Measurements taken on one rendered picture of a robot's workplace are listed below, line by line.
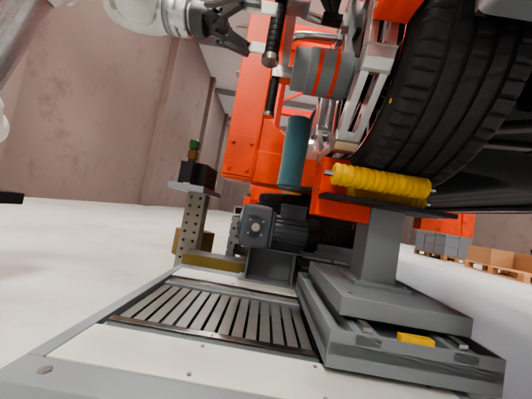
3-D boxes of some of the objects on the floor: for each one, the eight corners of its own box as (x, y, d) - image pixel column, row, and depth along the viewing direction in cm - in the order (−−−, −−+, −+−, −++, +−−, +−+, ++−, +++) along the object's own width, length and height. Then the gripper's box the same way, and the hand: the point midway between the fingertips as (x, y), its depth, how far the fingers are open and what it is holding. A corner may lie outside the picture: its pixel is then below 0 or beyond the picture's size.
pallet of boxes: (470, 265, 591) (475, 222, 597) (442, 260, 588) (448, 218, 594) (437, 256, 698) (442, 221, 704) (413, 252, 695) (418, 217, 701)
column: (191, 272, 130) (206, 195, 132) (172, 268, 130) (188, 191, 132) (196, 267, 140) (210, 196, 142) (179, 265, 140) (193, 193, 142)
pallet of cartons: (580, 293, 379) (583, 264, 382) (520, 282, 387) (523, 253, 390) (507, 274, 505) (509, 252, 508) (462, 266, 513) (465, 245, 516)
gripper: (202, 62, 74) (271, 74, 74) (169, -14, 49) (275, 3, 49) (207, 39, 74) (276, 51, 74) (176, -48, 49) (281, -32, 49)
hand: (271, 32), depth 61 cm, fingers open, 13 cm apart
